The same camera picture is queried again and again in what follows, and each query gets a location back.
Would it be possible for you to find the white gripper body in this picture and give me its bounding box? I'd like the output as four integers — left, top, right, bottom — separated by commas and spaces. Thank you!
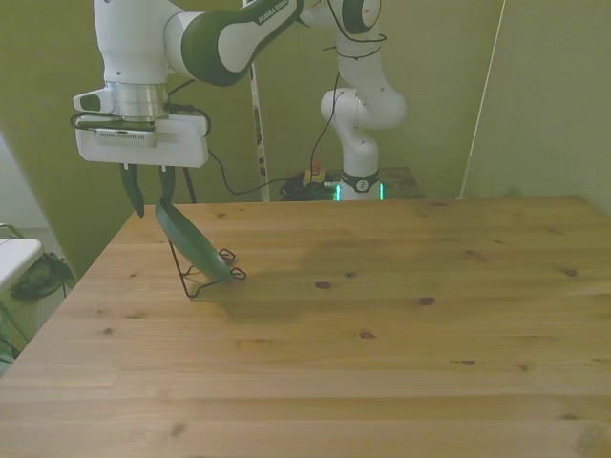
75, 115, 210, 169

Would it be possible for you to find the black floor cable bundle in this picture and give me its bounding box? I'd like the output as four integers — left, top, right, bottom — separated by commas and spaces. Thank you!
279, 174, 343, 202

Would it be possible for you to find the black stand pole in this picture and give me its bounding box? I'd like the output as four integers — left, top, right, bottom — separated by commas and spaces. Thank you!
182, 167, 199, 204

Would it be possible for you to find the white vertical strip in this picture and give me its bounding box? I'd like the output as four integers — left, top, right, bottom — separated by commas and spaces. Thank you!
248, 61, 271, 202

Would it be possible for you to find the dark floor bag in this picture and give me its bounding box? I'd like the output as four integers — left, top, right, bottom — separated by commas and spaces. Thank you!
9, 252, 77, 302

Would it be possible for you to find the green plate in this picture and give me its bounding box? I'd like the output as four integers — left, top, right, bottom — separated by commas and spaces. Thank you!
155, 199, 232, 280

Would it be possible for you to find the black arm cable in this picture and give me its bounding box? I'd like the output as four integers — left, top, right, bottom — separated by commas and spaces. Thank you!
71, 0, 388, 197

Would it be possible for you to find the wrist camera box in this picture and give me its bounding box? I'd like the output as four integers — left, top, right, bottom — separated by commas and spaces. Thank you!
74, 113, 158, 148

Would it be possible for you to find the white folding table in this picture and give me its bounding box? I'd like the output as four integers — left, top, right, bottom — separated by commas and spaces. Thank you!
0, 222, 45, 293

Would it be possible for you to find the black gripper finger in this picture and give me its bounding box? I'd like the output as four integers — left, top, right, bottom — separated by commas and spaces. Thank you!
118, 164, 146, 220
159, 165, 178, 207

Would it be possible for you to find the red emergency stop button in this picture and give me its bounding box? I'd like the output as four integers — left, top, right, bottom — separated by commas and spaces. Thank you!
303, 160, 331, 185

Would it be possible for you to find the black wire plate stand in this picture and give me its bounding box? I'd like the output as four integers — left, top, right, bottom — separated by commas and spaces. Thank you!
166, 236, 248, 302

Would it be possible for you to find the thin white cord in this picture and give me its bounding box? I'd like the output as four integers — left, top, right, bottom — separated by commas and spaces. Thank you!
456, 0, 508, 200

